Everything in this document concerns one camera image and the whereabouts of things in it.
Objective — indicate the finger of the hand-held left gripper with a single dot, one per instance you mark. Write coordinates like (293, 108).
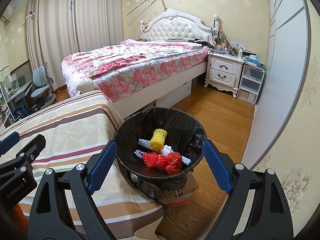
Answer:
(8, 141)
(37, 142)

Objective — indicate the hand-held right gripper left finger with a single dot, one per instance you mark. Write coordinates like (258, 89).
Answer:
(103, 166)

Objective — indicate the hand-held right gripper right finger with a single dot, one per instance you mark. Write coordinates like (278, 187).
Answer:
(217, 166)

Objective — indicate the red mesh net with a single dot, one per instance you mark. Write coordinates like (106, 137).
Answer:
(174, 163)

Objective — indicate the red foam fruit net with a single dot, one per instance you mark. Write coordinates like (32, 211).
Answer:
(153, 160)

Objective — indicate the white tissue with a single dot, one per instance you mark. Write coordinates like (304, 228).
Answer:
(167, 152)

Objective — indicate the bin with black bag liner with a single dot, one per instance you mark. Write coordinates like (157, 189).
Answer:
(140, 125)

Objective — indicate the yellow foam fruit net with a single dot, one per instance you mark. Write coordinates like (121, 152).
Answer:
(158, 140)

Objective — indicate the blue stool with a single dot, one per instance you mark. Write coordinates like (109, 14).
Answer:
(18, 111)

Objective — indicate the striped blanket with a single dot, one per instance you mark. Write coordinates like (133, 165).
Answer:
(75, 130)

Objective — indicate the cardboard box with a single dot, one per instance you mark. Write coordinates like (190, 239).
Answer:
(175, 192)

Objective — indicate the cluttered desk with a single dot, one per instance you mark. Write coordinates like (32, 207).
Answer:
(17, 90)

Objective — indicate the grey-green desk chair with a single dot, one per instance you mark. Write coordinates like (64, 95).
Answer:
(42, 85)

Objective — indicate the white storage box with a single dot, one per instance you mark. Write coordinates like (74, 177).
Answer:
(175, 92)

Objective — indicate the clear plastic drawer unit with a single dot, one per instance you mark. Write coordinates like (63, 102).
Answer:
(251, 82)

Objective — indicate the white nightstand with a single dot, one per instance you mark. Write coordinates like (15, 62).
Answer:
(222, 71)

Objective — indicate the wardrobe with sliding doors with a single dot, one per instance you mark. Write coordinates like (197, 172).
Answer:
(277, 80)

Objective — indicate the blue items pile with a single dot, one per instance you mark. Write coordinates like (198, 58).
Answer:
(253, 61)

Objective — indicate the floral quilt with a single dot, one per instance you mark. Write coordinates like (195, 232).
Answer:
(130, 57)

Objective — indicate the clutter of small bottles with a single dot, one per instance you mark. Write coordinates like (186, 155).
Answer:
(225, 48)

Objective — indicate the beige curtain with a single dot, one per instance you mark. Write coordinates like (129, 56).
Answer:
(75, 25)

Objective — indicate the dark clothes pile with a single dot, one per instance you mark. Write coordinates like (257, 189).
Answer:
(202, 42)

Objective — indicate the white air conditioner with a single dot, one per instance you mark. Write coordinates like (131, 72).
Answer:
(7, 12)

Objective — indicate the white bed with tufted headboard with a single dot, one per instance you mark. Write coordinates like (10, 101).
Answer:
(175, 27)

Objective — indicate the white wall socket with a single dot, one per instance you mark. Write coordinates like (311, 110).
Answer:
(237, 45)

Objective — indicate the metal pole on wall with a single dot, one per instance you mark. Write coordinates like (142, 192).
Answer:
(163, 2)

